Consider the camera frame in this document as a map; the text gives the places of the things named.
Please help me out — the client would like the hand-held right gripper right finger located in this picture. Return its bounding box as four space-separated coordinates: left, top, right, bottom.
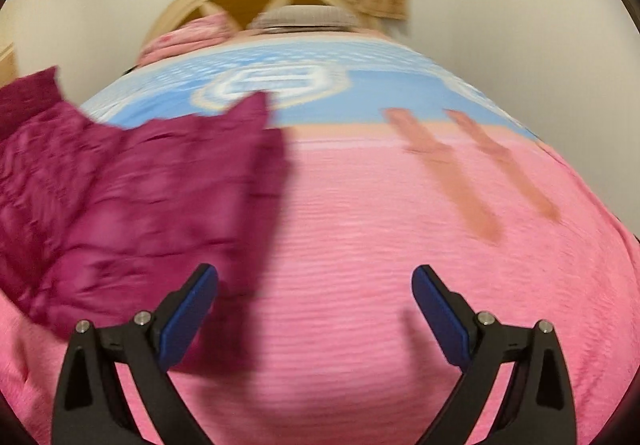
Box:
411 265 578 445

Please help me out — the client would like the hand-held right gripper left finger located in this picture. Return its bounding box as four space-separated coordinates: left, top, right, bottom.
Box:
51 263 220 445

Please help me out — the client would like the magenta puffer jacket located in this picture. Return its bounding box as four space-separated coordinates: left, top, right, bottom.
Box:
0 66 291 376

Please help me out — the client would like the pink and blue printed blanket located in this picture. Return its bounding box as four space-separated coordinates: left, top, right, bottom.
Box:
0 27 640 445

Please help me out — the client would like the folded pink floral blanket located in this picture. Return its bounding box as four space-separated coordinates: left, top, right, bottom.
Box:
137 14 241 66

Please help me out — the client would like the wooden furniture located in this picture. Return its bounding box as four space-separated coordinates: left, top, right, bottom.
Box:
0 42 19 88

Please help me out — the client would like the striped pillow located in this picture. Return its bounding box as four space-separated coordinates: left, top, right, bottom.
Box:
248 5 362 32

